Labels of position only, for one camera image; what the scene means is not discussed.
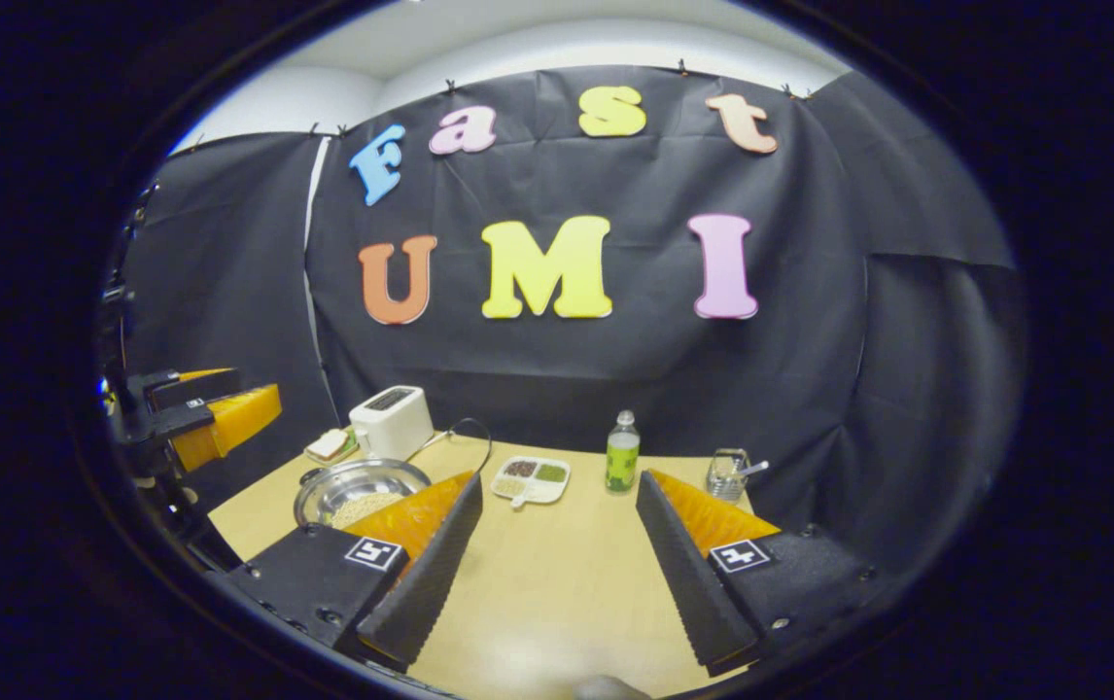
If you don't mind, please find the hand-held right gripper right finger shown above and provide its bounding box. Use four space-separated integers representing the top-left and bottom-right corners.
635 470 893 677

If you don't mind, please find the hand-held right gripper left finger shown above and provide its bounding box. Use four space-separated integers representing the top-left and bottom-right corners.
210 472 485 672

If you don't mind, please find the pile of soybeans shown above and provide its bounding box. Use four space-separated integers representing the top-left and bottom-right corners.
329 492 407 531

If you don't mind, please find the steel pot with black handles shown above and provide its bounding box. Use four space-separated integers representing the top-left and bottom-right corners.
293 458 434 531

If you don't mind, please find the small plate with bread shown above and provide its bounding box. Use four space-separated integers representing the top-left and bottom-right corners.
304 428 361 466

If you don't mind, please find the green label drink bottle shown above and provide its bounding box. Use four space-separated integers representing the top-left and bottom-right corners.
606 409 642 494

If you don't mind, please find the white divided dish of beans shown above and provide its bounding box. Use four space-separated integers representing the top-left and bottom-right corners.
490 456 572 509

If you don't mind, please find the white toaster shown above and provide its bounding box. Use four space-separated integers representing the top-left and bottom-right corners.
349 385 435 462

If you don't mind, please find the metal wire utensil holder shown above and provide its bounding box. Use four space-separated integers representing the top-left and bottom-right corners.
707 448 750 502

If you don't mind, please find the black power cable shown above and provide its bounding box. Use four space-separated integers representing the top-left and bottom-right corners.
447 418 494 475

